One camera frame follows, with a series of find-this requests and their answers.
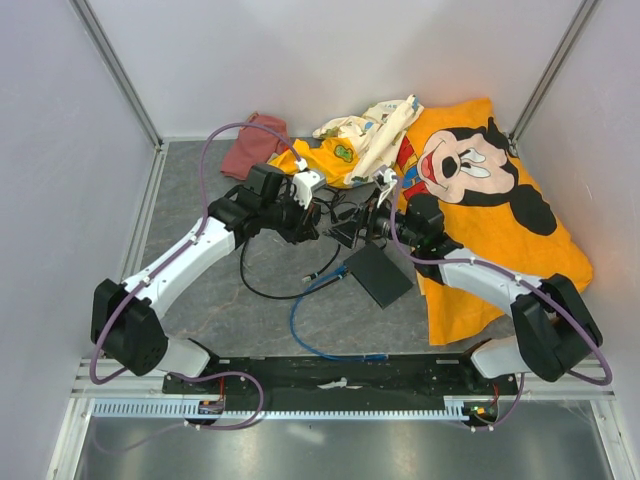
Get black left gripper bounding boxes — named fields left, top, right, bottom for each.
left=261, top=189, right=318, bottom=246

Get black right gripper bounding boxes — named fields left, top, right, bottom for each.
left=322, top=186, right=421, bottom=251

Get black barrel plug power cable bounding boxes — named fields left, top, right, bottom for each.
left=314, top=187, right=364, bottom=236

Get black network switch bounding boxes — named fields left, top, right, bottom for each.
left=344, top=243, right=413, bottom=309

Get blue ethernet cable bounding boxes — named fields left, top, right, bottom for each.
left=291, top=267, right=390, bottom=362

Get black ethernet cable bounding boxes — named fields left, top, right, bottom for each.
left=239, top=239, right=351, bottom=301

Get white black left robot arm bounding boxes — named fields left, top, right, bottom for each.
left=90, top=164, right=326, bottom=393

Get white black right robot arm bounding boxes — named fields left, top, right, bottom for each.
left=328, top=192, right=603, bottom=394

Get yellow dinosaur garment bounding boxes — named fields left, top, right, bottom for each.
left=293, top=138, right=359, bottom=189

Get cream dinosaur print cloth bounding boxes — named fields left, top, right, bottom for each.
left=312, top=95, right=424, bottom=187

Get maroon red cloth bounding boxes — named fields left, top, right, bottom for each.
left=220, top=112, right=290, bottom=181

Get orange Mickey Mouse pillow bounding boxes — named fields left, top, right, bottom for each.
left=388, top=97, right=595, bottom=346

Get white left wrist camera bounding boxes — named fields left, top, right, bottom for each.
left=292, top=159, right=327, bottom=209

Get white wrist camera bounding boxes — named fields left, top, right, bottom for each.
left=292, top=159, right=327, bottom=209
left=373, top=165, right=400, bottom=207

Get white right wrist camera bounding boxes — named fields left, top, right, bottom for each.
left=373, top=165, right=400, bottom=207

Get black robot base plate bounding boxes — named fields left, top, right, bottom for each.
left=162, top=352, right=521, bottom=414

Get grey slotted cable duct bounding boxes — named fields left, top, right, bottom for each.
left=92, top=398, right=499, bottom=421

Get aluminium frame rail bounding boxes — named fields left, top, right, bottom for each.
left=522, top=375, right=615, bottom=401

